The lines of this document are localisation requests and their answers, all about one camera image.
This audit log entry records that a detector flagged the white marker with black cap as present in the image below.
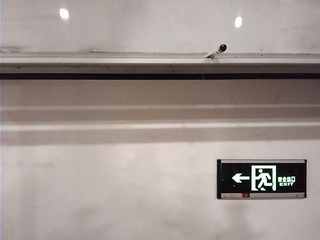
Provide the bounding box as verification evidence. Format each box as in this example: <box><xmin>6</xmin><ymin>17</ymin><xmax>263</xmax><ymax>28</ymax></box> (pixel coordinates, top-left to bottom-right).
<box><xmin>201</xmin><ymin>43</ymin><xmax>228</xmax><ymax>60</ymax></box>

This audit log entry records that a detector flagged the aluminium whiteboard tray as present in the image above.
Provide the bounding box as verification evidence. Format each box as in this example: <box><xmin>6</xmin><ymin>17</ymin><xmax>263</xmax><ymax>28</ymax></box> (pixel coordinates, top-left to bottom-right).
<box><xmin>0</xmin><ymin>50</ymin><xmax>320</xmax><ymax>81</ymax></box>

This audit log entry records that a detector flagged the white whiteboard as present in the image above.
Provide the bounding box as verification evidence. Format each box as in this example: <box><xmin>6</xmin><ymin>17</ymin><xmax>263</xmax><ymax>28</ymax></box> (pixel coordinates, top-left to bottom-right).
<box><xmin>0</xmin><ymin>0</ymin><xmax>320</xmax><ymax>54</ymax></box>

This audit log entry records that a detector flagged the black green exit sign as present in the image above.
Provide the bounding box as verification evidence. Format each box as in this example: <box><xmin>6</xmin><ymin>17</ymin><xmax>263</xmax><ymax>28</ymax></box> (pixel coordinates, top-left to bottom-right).
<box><xmin>216</xmin><ymin>158</ymin><xmax>308</xmax><ymax>200</ymax></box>

